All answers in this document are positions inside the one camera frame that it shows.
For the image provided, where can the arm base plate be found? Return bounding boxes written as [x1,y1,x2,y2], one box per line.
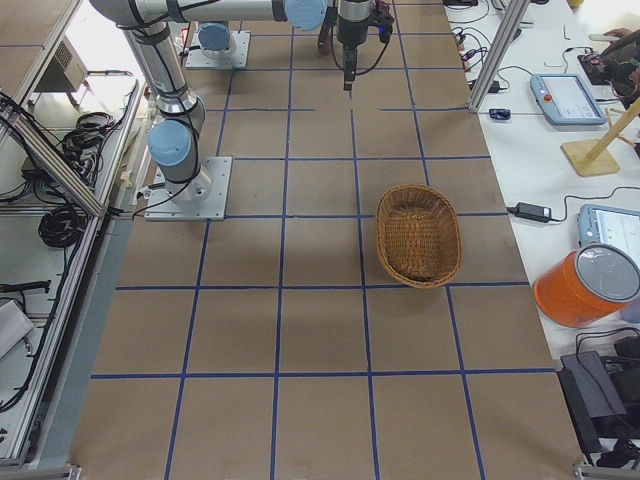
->
[185,24,251,70]
[143,156,233,221]

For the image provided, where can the black laptop case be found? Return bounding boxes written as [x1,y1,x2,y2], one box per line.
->
[557,351,639,470]

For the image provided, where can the orange bucket with lid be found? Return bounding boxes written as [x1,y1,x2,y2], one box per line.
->
[533,243,639,328]

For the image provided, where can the coiled black cables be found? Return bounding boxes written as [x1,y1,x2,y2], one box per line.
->
[37,204,81,251]

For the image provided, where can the woven wicker basket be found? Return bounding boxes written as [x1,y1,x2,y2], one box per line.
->
[375,184,462,289]

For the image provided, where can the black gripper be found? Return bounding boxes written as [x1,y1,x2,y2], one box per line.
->
[337,0,395,91]

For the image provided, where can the blue teach pendant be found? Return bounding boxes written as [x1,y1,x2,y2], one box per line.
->
[529,74,607,126]
[577,204,639,255]

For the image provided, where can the aluminium frame rail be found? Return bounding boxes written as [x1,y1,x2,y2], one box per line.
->
[468,0,529,113]

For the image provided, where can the small blue device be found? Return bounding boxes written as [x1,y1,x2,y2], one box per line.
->
[488,108,511,121]

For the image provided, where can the grey metal box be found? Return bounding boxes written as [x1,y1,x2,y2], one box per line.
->
[35,36,88,93]

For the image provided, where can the black power brick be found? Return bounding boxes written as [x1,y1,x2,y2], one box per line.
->
[507,202,552,223]

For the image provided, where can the wooden stand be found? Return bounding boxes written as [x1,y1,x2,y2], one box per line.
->
[561,99,639,177]

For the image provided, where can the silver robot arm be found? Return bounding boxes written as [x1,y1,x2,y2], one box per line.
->
[92,1,394,208]

